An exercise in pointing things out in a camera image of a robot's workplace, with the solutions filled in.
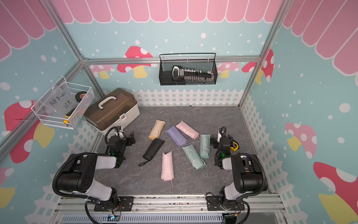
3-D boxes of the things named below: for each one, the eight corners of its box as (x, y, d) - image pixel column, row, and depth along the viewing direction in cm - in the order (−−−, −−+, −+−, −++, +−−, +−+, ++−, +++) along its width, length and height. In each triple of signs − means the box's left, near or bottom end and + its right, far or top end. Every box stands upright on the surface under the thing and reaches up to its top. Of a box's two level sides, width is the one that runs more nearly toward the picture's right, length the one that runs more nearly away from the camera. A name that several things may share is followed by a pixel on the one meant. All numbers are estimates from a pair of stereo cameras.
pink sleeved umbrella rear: (176, 127, 108) (176, 124, 106) (182, 122, 111) (182, 120, 109) (197, 142, 99) (197, 140, 97) (202, 137, 102) (203, 134, 100)
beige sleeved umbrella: (148, 138, 102) (147, 136, 99) (156, 122, 112) (156, 119, 109) (157, 141, 101) (156, 138, 98) (165, 124, 110) (164, 121, 108)
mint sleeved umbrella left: (201, 179, 84) (201, 178, 81) (182, 148, 97) (182, 146, 94) (210, 174, 86) (211, 172, 83) (191, 144, 99) (191, 142, 96)
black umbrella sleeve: (137, 164, 90) (135, 162, 88) (157, 139, 102) (156, 136, 100) (144, 169, 88) (143, 167, 86) (164, 142, 100) (163, 140, 98)
